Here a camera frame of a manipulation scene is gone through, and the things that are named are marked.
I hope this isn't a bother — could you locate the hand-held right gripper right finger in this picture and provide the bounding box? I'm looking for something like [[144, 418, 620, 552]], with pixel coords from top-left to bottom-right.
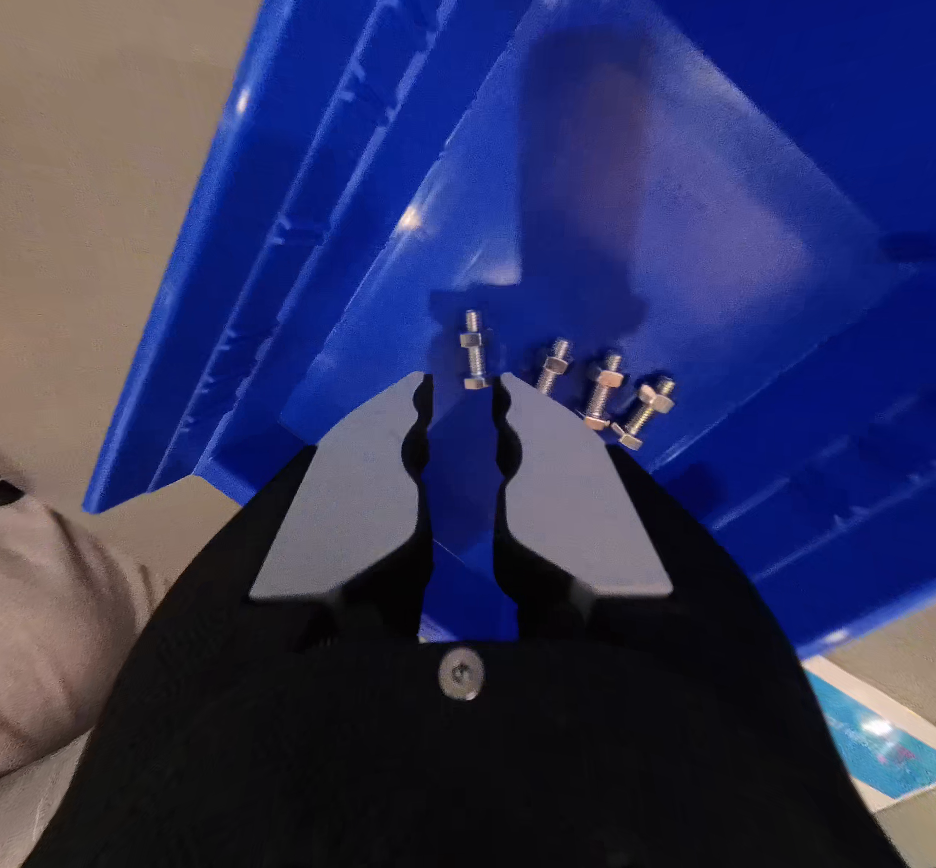
[[493, 372, 675, 640]]

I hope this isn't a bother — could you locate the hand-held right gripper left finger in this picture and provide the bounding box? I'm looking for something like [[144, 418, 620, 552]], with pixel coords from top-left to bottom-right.
[[247, 371, 435, 640]]

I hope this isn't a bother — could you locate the steel hex bolt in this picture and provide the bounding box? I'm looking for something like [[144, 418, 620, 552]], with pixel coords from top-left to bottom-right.
[[532, 337, 575, 394], [458, 308, 492, 392], [581, 350, 626, 432], [610, 373, 677, 452]]

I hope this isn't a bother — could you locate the blue plastic bin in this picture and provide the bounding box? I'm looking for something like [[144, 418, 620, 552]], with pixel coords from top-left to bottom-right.
[[82, 0, 936, 657]]

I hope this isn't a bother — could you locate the laminated exercise sheet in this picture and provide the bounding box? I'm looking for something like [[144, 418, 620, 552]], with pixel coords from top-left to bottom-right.
[[799, 654, 936, 812]]

